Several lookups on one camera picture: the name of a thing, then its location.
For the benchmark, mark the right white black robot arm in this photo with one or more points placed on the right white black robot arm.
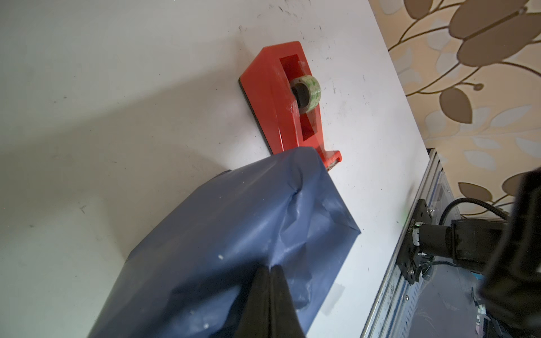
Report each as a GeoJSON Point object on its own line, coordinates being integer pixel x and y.
{"type": "Point", "coordinates": [502, 247]}

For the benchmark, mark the light blue wrapping paper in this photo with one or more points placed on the light blue wrapping paper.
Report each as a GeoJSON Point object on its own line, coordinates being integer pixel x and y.
{"type": "Point", "coordinates": [190, 276]}

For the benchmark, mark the clear tape roll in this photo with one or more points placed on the clear tape roll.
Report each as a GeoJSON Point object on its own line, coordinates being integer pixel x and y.
{"type": "Point", "coordinates": [307, 92]}

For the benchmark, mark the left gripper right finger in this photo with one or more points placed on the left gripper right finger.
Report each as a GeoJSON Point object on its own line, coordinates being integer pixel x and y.
{"type": "Point", "coordinates": [283, 316]}

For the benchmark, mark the red tape dispenser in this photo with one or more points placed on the red tape dispenser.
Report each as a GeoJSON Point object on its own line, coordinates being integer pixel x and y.
{"type": "Point", "coordinates": [266, 87]}

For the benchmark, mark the aluminium front rail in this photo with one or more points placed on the aluminium front rail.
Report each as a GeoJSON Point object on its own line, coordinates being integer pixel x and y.
{"type": "Point", "coordinates": [411, 306]}

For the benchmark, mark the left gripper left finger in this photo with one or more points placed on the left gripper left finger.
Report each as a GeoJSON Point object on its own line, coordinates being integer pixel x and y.
{"type": "Point", "coordinates": [254, 321]}

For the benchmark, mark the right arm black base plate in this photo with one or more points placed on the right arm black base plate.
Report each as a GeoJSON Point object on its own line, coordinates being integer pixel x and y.
{"type": "Point", "coordinates": [409, 255]}

